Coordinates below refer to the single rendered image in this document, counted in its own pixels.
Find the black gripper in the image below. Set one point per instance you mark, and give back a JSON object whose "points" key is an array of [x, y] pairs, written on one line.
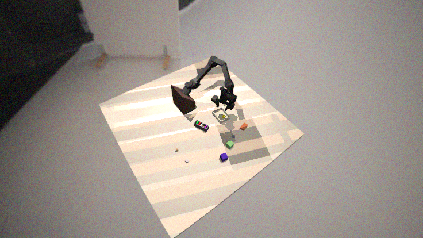
{"points": [[217, 100]]}

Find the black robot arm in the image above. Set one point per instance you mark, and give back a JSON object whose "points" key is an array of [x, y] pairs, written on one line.
{"points": [[225, 92]]}

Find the white square tray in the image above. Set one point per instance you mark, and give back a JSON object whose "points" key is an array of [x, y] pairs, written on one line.
{"points": [[218, 113]]}

